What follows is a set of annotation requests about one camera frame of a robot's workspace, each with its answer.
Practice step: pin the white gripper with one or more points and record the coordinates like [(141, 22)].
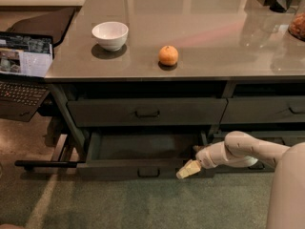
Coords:
[(206, 158)]

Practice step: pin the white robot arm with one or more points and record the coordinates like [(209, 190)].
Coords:
[(239, 150)]

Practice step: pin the open black laptop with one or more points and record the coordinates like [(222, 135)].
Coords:
[(24, 62)]

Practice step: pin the orange mandarin fruit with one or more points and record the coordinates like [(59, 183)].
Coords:
[(168, 55)]

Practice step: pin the white ceramic bowl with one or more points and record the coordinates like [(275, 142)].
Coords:
[(111, 36)]

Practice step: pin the glass jar with snacks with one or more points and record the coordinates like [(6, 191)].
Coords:
[(297, 26)]

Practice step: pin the black floor bar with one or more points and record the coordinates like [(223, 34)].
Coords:
[(29, 165)]

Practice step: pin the grey cabinet frame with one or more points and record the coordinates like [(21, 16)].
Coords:
[(218, 89)]

